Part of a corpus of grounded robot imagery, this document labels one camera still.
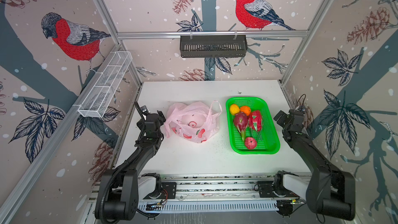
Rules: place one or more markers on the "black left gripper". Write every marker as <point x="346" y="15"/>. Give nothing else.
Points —
<point x="160" y="117"/>

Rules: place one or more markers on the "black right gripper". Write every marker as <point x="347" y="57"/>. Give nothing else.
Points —
<point x="285" y="116"/>

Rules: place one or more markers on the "red dragon fruit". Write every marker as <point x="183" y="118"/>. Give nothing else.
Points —
<point x="255" y="121"/>

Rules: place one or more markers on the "pink plastic bag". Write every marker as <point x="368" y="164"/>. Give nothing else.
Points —
<point x="196" y="122"/>

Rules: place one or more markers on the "red apple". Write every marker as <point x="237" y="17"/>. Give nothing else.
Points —
<point x="250" y="143"/>

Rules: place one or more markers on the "orange tangerine fruit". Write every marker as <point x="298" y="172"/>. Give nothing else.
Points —
<point x="246" y="110"/>

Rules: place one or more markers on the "yellow orange fruit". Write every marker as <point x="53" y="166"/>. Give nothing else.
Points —
<point x="234" y="109"/>

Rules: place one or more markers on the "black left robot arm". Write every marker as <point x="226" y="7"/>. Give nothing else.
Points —
<point x="118" y="195"/>

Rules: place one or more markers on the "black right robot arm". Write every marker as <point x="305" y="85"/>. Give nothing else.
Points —
<point x="330" y="191"/>

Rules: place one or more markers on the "green plastic basket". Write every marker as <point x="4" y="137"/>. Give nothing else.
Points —
<point x="267" y="140"/>

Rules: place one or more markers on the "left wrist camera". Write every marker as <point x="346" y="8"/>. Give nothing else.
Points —
<point x="144" y="110"/>

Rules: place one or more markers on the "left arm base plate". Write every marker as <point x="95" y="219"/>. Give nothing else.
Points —
<point x="168" y="191"/>

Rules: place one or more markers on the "white wire mesh shelf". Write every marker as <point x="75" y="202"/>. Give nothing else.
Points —
<point x="101" y="94"/>

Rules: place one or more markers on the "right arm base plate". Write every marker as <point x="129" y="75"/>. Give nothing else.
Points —
<point x="267" y="189"/>

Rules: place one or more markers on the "black hanging wall basket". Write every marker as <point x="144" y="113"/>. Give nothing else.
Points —
<point x="213" y="46"/>

